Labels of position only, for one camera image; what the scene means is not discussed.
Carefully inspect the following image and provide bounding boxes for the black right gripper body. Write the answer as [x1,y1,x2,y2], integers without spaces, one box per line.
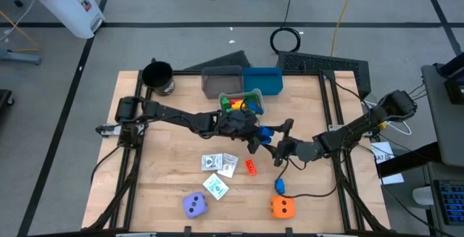
[273,118,326,167]

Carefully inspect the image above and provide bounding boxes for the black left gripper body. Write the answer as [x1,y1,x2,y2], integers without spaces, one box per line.
[218,109,262,155]

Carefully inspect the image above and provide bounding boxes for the large blue toy brick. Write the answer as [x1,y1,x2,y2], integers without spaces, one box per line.
[257,125,276,146]

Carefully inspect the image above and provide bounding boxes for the red-orange toy brick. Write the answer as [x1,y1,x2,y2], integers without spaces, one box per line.
[244,159,258,176]

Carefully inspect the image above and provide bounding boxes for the light grey plastic bin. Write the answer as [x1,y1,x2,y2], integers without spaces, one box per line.
[218,88,265,117]

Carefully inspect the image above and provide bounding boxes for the orange foam die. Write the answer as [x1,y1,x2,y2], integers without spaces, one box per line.
[270,195,296,220]

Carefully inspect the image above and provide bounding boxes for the white green card packets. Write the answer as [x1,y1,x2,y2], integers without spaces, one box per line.
[202,172,230,201]

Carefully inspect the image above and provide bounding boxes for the purple foam die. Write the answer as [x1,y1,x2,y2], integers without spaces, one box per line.
[182,191,210,219]

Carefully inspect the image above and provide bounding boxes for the dark grey plastic bin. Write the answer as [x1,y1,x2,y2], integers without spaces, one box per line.
[201,65,244,100]

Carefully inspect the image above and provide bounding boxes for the blue plastic bin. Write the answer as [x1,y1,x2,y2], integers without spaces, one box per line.
[242,66,284,96]

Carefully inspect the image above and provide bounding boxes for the black triangular panel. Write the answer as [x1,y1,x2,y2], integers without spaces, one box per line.
[183,50,252,72]

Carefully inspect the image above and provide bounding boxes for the black perforated panel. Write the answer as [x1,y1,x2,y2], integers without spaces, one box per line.
[275,51,373,100]

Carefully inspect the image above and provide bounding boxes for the white paper with code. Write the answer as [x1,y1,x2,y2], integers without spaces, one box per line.
[370,141,396,165]

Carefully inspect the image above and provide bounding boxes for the black cup with cartoon eyes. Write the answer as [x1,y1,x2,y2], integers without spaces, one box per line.
[141,57,176,97]

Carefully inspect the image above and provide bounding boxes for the plain white paper sheet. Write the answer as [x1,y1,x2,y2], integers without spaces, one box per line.
[381,173,405,186]

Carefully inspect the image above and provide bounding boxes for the dark grey desk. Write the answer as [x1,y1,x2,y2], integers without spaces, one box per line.
[376,141,464,237]

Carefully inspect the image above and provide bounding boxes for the grey side table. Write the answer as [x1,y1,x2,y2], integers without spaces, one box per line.
[421,64,464,168]

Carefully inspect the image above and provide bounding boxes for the backlit black keyboard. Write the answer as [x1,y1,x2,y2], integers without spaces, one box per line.
[433,178,464,227]

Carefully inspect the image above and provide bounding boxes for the black device on table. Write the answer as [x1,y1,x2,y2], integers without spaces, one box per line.
[434,51,464,106]

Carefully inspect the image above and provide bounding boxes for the white trash can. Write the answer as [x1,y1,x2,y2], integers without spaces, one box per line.
[16,0,106,40]

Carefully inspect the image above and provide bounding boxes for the grey metal stand base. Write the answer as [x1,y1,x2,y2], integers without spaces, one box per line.
[0,46,44,66]

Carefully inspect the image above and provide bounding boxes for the black cart with caster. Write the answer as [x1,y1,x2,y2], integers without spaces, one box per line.
[0,88,15,119]

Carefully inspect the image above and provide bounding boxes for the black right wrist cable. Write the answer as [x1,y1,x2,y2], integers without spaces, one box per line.
[273,159,340,199]

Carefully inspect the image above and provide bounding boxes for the black aluminium table frame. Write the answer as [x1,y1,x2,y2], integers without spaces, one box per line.
[81,57,392,237]

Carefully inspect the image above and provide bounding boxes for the coiled black floor cable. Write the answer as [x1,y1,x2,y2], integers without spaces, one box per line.
[269,0,302,54]

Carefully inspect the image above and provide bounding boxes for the yellow floor cable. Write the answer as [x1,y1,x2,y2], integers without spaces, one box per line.
[0,9,41,54]
[330,0,359,57]

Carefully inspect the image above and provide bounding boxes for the white floor cable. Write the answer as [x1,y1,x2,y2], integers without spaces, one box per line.
[0,0,36,44]

